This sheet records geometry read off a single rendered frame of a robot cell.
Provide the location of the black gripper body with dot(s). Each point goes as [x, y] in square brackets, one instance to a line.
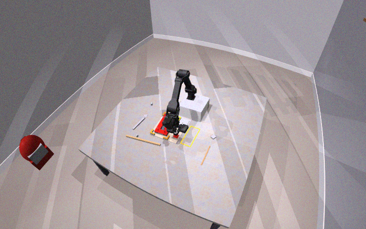
[183, 128]

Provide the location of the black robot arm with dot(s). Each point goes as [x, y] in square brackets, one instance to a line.
[173, 105]

